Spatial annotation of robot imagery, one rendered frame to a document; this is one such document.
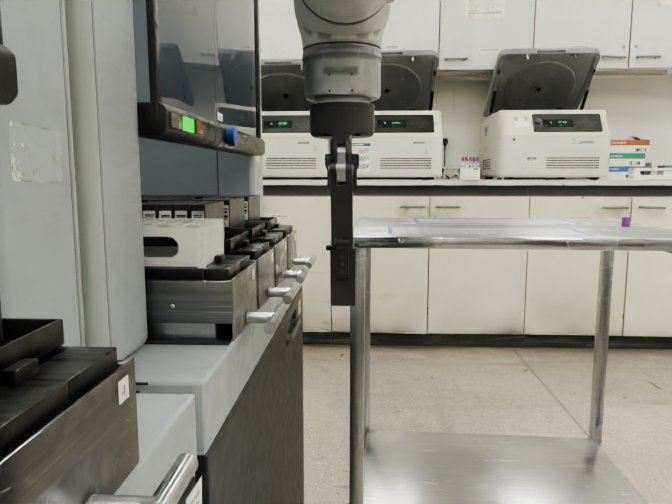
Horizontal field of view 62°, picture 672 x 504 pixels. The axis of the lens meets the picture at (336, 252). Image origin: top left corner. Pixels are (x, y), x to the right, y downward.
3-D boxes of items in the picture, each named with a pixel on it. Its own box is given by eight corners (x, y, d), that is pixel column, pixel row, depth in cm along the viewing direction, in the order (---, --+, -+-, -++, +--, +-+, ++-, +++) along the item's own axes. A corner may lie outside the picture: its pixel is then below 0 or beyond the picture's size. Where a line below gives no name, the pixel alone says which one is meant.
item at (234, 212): (234, 229, 105) (233, 197, 104) (245, 229, 105) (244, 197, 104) (217, 236, 93) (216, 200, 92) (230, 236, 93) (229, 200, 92)
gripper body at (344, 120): (312, 107, 70) (313, 183, 71) (306, 98, 61) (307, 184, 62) (373, 106, 69) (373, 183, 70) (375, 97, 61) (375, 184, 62)
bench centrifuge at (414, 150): (335, 179, 294) (335, 42, 285) (339, 179, 356) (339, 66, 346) (443, 179, 292) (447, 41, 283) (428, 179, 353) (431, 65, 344)
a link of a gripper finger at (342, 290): (355, 247, 67) (355, 248, 67) (355, 304, 68) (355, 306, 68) (330, 247, 68) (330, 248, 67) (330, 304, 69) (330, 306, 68)
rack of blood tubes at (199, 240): (-49, 277, 65) (-54, 224, 65) (5, 264, 75) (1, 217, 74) (204, 279, 64) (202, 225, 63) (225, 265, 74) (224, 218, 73)
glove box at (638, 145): (606, 153, 325) (607, 135, 323) (598, 154, 337) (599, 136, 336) (650, 153, 323) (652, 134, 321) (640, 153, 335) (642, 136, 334)
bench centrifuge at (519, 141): (500, 179, 290) (505, 40, 281) (477, 179, 352) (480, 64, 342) (611, 179, 287) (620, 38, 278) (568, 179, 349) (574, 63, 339)
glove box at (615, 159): (602, 166, 326) (603, 153, 325) (594, 166, 338) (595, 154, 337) (644, 166, 324) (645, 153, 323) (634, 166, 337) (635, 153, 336)
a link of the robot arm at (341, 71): (297, 43, 60) (298, 100, 61) (383, 42, 60) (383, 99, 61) (305, 60, 69) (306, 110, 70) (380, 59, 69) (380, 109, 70)
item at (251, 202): (251, 223, 120) (250, 194, 119) (260, 223, 120) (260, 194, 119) (238, 228, 108) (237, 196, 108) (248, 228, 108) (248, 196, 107)
